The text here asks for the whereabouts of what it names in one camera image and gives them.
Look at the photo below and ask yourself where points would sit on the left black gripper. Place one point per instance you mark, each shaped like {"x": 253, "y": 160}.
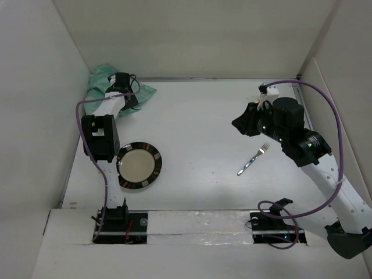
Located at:
{"x": 131, "y": 103}

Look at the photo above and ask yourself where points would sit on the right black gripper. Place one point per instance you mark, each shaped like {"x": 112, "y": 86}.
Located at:
{"x": 244, "y": 122}

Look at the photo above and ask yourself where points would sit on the green patterned cloth placemat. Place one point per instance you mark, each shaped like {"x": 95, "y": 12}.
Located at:
{"x": 98, "y": 83}

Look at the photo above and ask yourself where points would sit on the dark rimmed dinner plate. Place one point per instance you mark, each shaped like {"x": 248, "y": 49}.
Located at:
{"x": 138, "y": 165}

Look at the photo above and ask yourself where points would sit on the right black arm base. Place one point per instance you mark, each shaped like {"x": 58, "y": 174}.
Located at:
{"x": 266, "y": 230}

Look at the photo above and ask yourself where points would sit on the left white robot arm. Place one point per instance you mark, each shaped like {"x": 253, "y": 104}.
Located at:
{"x": 100, "y": 137}

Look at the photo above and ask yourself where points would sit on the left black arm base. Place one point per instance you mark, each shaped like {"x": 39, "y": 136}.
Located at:
{"x": 121, "y": 226}

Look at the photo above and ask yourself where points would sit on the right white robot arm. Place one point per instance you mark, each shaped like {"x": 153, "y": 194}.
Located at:
{"x": 348, "y": 228}

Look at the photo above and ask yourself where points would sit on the silver fork green handle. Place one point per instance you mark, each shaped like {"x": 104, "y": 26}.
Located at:
{"x": 260, "y": 152}

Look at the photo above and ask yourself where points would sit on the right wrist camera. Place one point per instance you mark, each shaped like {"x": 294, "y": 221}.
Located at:
{"x": 268, "y": 93}

